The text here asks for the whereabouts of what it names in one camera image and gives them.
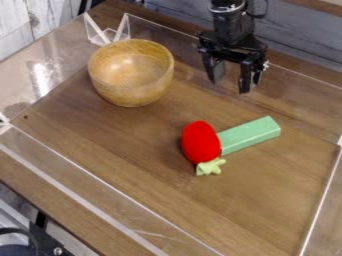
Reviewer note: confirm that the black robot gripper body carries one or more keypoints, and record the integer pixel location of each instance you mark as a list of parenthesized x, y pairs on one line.
[(217, 50)]

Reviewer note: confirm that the clear acrylic table enclosure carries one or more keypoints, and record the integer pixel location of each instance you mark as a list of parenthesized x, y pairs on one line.
[(104, 169)]

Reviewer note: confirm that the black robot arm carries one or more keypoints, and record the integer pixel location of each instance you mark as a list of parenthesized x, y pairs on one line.
[(230, 42)]

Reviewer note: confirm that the green rectangular block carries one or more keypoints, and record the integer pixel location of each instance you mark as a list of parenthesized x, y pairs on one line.
[(249, 134)]

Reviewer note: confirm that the black metal bracket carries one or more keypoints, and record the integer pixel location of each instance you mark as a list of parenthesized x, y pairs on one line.
[(50, 247)]

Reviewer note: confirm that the red plush strawberry toy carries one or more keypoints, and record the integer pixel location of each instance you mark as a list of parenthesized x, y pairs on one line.
[(202, 148)]

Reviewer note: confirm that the brown wooden bowl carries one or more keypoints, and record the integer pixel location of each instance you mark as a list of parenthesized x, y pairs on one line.
[(132, 72)]

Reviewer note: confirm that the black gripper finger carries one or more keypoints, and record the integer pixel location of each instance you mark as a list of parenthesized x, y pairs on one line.
[(214, 67), (251, 76)]

